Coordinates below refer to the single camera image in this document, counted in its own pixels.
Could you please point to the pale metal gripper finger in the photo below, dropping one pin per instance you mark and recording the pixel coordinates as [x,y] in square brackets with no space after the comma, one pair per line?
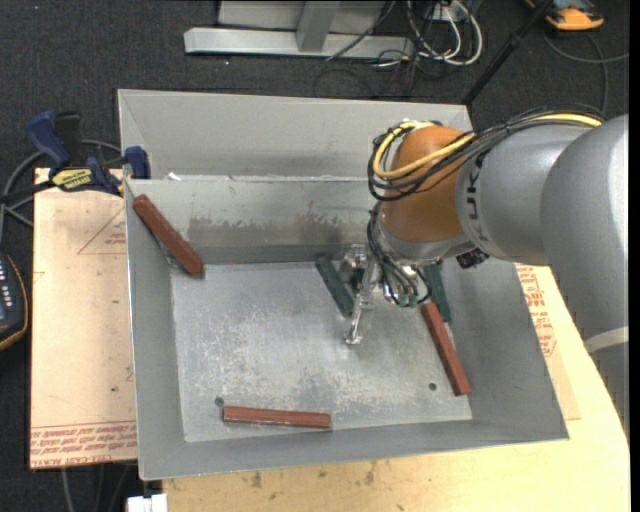
[352,330]
[361,327]

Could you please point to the dark green flat block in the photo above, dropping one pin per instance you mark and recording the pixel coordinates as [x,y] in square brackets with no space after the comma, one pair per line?
[336,287]
[440,292]

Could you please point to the grey metal bin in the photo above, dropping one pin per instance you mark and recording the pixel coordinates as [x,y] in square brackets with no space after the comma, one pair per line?
[280,350]

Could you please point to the red-brown flat block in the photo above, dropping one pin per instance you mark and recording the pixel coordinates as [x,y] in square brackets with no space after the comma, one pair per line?
[167,235]
[276,416]
[446,350]

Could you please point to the brown cardboard board, red print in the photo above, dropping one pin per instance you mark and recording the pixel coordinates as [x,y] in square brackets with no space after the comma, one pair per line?
[80,325]

